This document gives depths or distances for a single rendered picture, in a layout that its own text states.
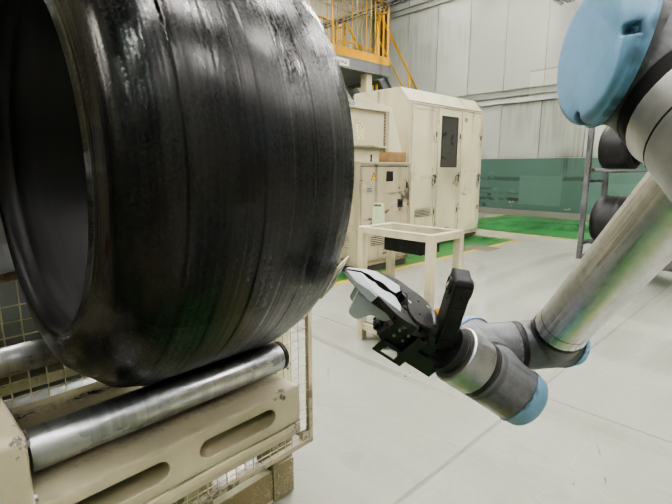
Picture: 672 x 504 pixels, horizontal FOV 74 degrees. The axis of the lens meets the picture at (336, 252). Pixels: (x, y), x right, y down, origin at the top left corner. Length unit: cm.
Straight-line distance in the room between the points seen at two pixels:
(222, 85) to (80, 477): 43
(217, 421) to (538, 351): 55
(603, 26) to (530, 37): 1217
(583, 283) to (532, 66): 1174
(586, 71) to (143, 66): 36
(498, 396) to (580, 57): 48
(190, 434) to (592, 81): 56
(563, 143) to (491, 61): 283
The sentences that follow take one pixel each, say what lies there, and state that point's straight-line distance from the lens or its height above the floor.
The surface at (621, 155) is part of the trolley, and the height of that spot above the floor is 131.
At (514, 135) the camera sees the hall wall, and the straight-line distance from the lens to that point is 1234.
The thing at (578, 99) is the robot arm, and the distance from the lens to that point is 44.
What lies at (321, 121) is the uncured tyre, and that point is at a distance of 51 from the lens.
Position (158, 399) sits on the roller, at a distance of 61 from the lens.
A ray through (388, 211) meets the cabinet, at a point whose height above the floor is 68.
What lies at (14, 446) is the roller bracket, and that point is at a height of 94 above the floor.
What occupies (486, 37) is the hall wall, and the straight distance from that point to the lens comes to 1314.
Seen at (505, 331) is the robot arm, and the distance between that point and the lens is 86.
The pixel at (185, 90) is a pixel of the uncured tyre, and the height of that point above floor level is 125.
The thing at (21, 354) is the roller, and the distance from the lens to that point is 84.
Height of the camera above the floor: 119
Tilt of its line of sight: 11 degrees down
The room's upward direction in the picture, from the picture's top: straight up
